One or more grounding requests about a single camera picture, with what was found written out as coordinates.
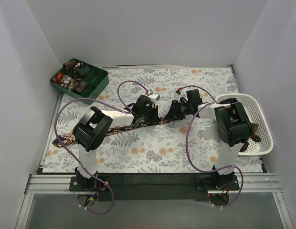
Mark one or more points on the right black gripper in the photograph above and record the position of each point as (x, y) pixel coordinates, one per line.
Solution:
(176, 109)

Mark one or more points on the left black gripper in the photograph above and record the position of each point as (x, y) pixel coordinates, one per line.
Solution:
(152, 114)

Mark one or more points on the brown blue floral tie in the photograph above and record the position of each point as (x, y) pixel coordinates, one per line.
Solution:
(81, 87)

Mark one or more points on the pink rose floral tie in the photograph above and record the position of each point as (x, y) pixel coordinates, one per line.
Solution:
(69, 139)

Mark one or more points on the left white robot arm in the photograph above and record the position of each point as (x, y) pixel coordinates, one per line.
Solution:
(97, 124)

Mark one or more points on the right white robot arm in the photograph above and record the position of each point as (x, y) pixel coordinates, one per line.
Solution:
(233, 127)

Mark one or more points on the dark floral ties in basket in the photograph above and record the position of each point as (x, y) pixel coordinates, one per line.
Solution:
(254, 137)

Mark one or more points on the rolled ties in tray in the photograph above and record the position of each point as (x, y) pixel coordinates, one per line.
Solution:
(71, 73)

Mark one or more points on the floral patterned table mat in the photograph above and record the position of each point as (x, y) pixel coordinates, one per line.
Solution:
(162, 148)

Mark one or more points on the white perforated plastic basket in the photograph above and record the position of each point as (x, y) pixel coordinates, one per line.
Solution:
(256, 116)

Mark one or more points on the green divided organizer tray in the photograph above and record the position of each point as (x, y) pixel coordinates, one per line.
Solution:
(98, 79)

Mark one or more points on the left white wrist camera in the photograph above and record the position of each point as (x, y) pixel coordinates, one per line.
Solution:
(154, 97)

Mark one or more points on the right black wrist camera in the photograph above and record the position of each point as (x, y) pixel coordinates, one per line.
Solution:
(193, 97)

